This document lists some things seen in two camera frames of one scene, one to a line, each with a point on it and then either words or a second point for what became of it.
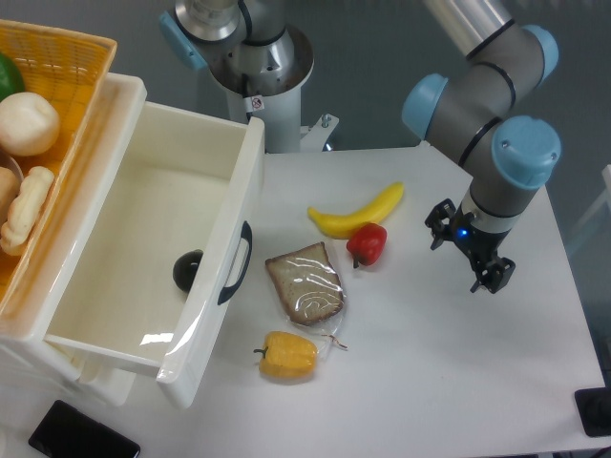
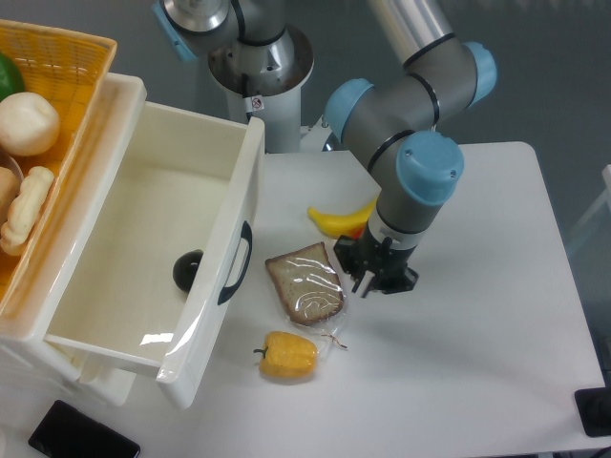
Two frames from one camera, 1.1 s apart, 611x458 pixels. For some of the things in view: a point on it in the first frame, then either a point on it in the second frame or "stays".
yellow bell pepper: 287,356 stays
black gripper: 481,243 to 372,266
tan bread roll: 9,191 stays
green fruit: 11,81 stays
